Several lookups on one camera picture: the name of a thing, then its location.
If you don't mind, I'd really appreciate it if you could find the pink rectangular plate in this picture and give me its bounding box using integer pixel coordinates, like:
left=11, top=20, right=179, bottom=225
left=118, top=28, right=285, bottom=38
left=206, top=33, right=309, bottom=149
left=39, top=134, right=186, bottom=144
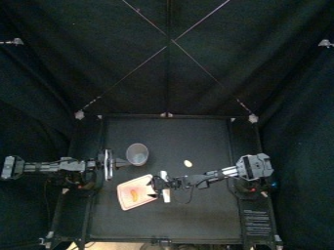
left=115, top=173, right=163, bottom=212

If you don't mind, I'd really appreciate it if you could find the gray cup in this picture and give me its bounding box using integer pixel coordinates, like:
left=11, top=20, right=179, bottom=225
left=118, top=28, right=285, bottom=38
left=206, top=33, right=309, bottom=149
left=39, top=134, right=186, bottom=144
left=126, top=142, right=150, bottom=167

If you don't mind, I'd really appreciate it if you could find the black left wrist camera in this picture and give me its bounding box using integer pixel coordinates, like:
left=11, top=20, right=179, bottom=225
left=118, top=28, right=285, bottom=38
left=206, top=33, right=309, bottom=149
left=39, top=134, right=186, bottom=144
left=89, top=157, right=106, bottom=173

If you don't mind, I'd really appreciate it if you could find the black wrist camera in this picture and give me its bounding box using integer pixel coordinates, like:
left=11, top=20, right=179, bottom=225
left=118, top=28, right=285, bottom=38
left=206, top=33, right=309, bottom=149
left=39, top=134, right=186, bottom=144
left=169, top=177, right=190, bottom=192
left=89, top=157, right=106, bottom=173

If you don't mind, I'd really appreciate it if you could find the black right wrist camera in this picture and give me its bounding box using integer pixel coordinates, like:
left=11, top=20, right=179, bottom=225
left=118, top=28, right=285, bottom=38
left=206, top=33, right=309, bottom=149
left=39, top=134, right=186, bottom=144
left=169, top=177, right=190, bottom=192

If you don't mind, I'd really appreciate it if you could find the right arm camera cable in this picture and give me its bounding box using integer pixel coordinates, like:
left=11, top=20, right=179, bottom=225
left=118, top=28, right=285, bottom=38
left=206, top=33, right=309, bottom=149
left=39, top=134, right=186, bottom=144
left=182, top=187, right=200, bottom=205

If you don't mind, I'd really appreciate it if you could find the low camera mount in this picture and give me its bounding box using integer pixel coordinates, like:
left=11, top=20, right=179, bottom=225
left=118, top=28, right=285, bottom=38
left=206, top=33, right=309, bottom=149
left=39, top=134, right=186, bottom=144
left=147, top=236, right=175, bottom=250

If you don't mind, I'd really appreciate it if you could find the thin left arm cable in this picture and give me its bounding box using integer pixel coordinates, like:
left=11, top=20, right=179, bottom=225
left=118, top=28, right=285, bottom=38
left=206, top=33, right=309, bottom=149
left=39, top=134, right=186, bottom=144
left=42, top=179, right=53, bottom=229

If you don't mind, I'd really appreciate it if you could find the thin diagonal brace wire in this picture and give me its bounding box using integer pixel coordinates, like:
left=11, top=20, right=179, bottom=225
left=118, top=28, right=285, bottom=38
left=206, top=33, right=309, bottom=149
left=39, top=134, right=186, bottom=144
left=121, top=0, right=254, bottom=115
left=81, top=0, right=233, bottom=113

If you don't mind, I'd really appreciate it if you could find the thin vertical frame pole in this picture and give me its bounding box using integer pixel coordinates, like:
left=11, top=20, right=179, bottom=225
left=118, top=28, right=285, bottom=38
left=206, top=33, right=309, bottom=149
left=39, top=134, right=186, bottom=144
left=163, top=0, right=173, bottom=115

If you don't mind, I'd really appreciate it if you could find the gray upper frame bracket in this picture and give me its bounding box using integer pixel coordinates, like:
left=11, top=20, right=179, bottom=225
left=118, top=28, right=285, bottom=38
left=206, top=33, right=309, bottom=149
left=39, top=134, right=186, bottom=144
left=317, top=38, right=334, bottom=49
left=0, top=37, right=27, bottom=47

